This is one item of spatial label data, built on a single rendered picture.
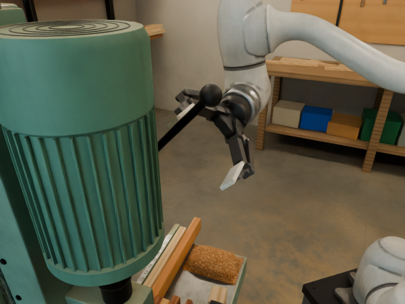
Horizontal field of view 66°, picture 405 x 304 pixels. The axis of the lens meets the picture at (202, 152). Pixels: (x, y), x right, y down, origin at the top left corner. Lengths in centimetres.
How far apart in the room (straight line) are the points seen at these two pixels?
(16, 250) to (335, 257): 199
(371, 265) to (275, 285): 105
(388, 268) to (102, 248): 79
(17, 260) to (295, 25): 67
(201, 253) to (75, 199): 53
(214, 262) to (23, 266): 45
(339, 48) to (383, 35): 278
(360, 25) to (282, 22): 279
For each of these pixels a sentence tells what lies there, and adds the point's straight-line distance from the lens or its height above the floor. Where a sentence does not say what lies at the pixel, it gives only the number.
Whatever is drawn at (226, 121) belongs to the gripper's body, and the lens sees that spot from 62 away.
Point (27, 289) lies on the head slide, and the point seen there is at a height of 112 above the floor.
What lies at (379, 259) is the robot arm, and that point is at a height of 88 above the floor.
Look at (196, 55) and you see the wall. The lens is 400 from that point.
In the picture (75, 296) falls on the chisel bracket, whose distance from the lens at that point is 64.
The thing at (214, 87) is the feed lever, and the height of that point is 141.
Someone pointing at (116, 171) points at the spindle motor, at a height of 136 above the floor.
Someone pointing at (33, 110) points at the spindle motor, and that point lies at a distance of 34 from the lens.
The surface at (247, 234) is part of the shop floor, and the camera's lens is 229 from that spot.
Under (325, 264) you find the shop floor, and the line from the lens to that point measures 222.
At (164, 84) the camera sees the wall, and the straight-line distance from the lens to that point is 432.
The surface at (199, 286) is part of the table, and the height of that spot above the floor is 90.
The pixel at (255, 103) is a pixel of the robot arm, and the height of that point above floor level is 132.
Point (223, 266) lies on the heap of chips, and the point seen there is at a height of 93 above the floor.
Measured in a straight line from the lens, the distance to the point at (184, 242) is 87.
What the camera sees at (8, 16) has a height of 151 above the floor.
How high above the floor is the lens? 155
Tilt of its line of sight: 28 degrees down
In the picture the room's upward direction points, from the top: straight up
